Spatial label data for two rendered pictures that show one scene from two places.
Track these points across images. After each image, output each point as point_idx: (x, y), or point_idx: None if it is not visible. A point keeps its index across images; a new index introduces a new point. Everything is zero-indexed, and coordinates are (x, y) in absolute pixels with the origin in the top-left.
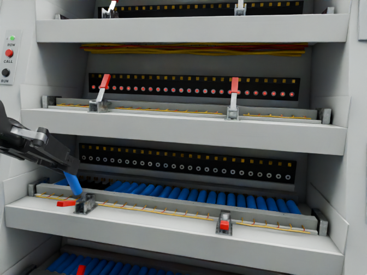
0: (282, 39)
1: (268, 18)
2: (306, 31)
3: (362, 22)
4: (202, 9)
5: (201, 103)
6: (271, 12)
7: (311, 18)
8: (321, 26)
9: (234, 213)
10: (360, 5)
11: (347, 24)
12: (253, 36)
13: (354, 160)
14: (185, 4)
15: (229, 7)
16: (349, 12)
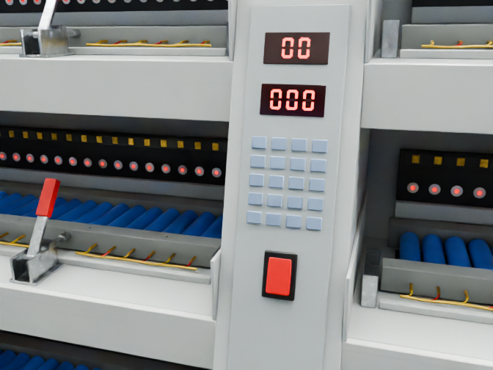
0: (99, 343)
1: (67, 303)
2: (139, 339)
3: (233, 349)
4: (53, 141)
5: (50, 352)
6: (185, 158)
7: (144, 317)
8: (167, 335)
9: None
10: (231, 309)
11: (214, 341)
12: (48, 330)
13: None
14: (20, 128)
15: (103, 142)
16: (214, 319)
